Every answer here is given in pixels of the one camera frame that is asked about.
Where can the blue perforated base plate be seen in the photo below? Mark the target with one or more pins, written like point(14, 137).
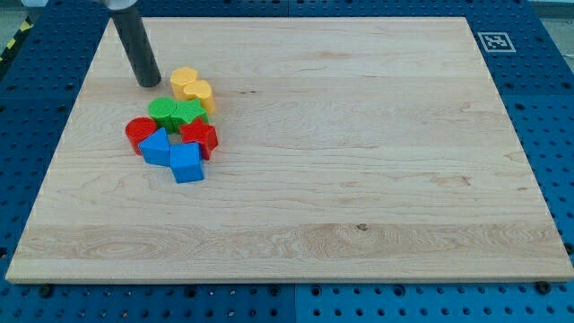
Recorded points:
point(40, 87)

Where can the green star block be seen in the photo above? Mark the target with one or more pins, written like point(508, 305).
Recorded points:
point(187, 111)

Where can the blue cube block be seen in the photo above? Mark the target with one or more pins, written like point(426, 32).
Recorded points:
point(186, 162)

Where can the red circle block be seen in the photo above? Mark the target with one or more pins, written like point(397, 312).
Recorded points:
point(139, 129)

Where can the white fiducial marker tag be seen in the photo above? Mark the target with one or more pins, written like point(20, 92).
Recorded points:
point(496, 42)

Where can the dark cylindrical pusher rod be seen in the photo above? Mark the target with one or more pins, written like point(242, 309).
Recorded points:
point(134, 38)

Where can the red star block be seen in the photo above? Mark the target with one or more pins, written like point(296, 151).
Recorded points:
point(201, 133)

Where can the light wooden board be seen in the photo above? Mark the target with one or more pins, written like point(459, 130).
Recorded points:
point(350, 150)

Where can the green circle block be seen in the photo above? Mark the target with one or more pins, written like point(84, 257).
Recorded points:
point(161, 110)

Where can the yellow hexagon block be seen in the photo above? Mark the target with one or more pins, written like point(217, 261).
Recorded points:
point(180, 78)

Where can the yellow heart block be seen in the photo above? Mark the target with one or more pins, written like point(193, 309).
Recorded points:
point(203, 91)

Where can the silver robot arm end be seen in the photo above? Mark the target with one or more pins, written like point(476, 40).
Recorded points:
point(117, 5)

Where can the blue triangle block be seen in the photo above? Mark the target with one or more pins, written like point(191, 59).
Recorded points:
point(155, 148)

